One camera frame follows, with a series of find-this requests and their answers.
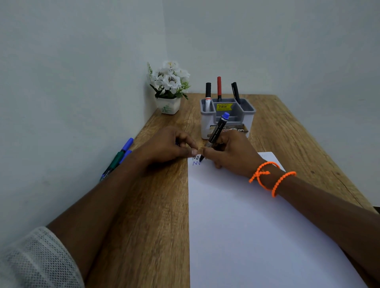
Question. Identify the person's left hand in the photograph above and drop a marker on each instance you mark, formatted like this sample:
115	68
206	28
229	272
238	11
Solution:
163	145

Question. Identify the person's right hand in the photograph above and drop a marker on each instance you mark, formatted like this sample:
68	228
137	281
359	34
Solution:
237	154

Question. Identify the person's right thumb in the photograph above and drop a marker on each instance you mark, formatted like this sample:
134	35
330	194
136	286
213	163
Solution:
212	152

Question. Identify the person's left thumb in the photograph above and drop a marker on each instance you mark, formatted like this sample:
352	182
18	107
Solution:
185	152

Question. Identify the black marker with blue end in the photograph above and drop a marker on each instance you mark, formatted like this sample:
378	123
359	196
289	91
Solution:
218	129

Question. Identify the white paper sheet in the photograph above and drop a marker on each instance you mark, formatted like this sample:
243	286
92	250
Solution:
255	231

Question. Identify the person's right forearm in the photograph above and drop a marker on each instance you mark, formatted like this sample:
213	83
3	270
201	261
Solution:
320	213

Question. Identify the person's left forearm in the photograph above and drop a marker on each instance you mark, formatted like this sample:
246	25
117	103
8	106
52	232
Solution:
98	210

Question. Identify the grey and white desk organizer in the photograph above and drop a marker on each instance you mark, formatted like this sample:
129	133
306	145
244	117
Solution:
207	124

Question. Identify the white marker with black cap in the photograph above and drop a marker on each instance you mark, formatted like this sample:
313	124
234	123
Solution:
208	95

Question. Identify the red marker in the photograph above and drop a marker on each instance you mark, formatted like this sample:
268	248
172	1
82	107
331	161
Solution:
219	87

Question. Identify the white flowers in white pot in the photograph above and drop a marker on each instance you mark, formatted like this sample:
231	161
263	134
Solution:
169	86

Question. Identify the green marker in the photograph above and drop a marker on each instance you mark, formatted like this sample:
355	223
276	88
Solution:
116	161

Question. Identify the white mesh sleeve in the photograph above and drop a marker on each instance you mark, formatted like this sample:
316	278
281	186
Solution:
35	261

